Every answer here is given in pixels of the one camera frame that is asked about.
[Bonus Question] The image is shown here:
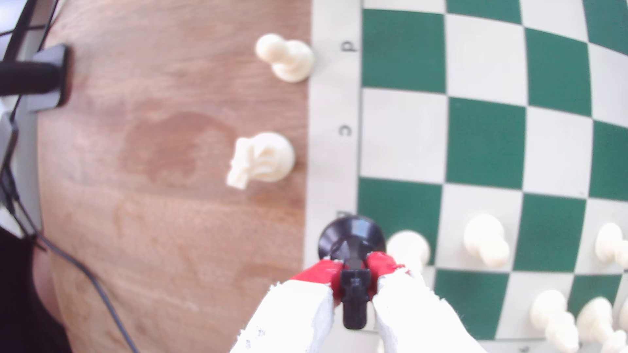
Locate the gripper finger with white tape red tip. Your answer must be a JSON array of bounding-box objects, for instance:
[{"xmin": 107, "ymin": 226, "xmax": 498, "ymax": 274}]
[
  {"xmin": 367, "ymin": 251, "xmax": 486, "ymax": 353},
  {"xmin": 231, "ymin": 259, "xmax": 344, "ymax": 353}
]

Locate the black chess piece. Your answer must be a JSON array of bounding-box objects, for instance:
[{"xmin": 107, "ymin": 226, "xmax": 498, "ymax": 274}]
[{"xmin": 318, "ymin": 216, "xmax": 387, "ymax": 330}]

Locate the white chess pawn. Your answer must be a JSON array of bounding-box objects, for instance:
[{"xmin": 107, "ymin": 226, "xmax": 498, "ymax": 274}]
[
  {"xmin": 595, "ymin": 223, "xmax": 628, "ymax": 270},
  {"xmin": 530, "ymin": 289, "xmax": 581, "ymax": 353},
  {"xmin": 463, "ymin": 214, "xmax": 511, "ymax": 268},
  {"xmin": 576, "ymin": 296, "xmax": 628, "ymax": 353},
  {"xmin": 386, "ymin": 230, "xmax": 431, "ymax": 274},
  {"xmin": 255, "ymin": 33, "xmax": 315, "ymax": 83}
]

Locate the white chess knight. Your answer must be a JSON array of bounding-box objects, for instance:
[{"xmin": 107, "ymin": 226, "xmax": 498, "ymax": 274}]
[{"xmin": 226, "ymin": 132, "xmax": 296, "ymax": 190}]

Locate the green and white chess mat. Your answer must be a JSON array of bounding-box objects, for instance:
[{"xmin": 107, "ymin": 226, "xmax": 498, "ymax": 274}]
[{"xmin": 303, "ymin": 0, "xmax": 628, "ymax": 353}]

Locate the black fabric object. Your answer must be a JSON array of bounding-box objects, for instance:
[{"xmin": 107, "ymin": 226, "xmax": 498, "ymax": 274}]
[{"xmin": 0, "ymin": 227, "xmax": 73, "ymax": 353}]

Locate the black clamp mount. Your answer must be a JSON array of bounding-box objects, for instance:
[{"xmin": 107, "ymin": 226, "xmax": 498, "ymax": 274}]
[{"xmin": 0, "ymin": 44, "xmax": 72, "ymax": 111}]

